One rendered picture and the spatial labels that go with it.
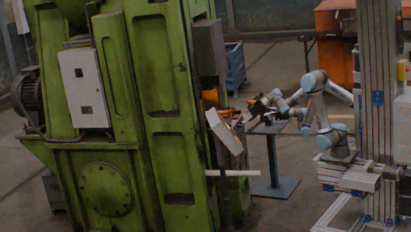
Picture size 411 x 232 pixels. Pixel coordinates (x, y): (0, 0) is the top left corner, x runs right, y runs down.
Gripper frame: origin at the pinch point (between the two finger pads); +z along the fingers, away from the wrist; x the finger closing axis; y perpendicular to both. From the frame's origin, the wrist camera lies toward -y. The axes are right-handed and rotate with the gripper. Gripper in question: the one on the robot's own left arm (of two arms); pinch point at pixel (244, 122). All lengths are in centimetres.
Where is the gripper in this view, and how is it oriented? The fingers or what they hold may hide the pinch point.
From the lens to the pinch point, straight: 385.1
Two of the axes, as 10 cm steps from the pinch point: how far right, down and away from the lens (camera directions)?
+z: -7.8, 6.2, 1.0
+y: -6.1, -7.2, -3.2
